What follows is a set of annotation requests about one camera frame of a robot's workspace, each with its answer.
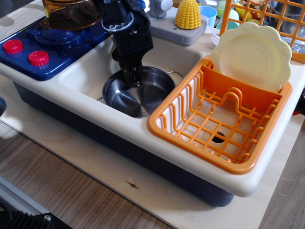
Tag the red stove knob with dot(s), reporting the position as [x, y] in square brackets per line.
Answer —
[13, 46]
[38, 58]

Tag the orange plastic drying rack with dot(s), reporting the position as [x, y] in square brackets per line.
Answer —
[220, 120]

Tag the blue toy stove top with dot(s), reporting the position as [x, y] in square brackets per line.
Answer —
[63, 48]

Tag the amber transparent pot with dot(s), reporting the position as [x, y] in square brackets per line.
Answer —
[70, 15]

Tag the light blue plastic cup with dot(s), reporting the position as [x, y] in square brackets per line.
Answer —
[210, 13]

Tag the grey faucet base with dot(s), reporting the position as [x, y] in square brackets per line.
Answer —
[162, 15]

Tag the red stove knob right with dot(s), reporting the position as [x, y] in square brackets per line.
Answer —
[38, 58]

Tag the black bracket with screw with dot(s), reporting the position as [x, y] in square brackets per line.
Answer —
[11, 218]

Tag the white plastic fork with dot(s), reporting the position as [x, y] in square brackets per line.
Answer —
[215, 39]

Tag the cream toy sink unit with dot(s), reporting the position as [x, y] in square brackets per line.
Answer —
[72, 97]

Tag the cream scalloped plastic plate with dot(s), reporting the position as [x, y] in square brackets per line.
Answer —
[255, 55]

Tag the stainless steel pan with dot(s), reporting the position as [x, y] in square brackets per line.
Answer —
[143, 97]

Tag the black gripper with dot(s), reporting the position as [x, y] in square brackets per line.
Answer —
[132, 44]

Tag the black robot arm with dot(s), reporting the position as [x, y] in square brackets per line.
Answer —
[116, 15]

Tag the yellow toy corn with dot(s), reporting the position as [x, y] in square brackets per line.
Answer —
[188, 15]

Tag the orange wire basket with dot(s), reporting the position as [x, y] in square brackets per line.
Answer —
[286, 16]

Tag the plywood base board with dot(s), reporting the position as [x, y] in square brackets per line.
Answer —
[91, 187]

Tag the red stove knob left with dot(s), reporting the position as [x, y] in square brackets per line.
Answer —
[13, 46]

